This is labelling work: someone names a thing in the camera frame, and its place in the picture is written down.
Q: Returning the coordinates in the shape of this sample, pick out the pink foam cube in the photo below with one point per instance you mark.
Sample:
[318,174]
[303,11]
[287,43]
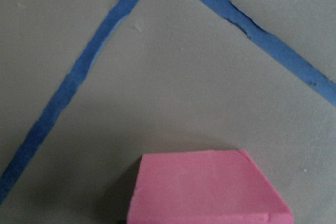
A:
[204,187]

